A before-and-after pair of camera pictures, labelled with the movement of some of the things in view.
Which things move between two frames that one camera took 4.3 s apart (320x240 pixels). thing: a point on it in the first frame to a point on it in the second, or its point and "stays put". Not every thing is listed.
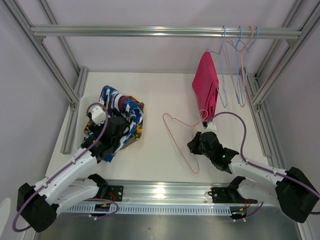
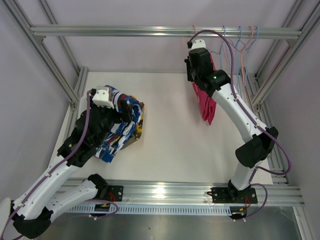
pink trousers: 205,84 stays put
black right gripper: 192,145 to 189,77
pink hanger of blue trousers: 177,143 to 194,84
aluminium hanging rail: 154,30 stays put
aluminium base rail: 167,192 stays put
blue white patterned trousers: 128,107 stays put
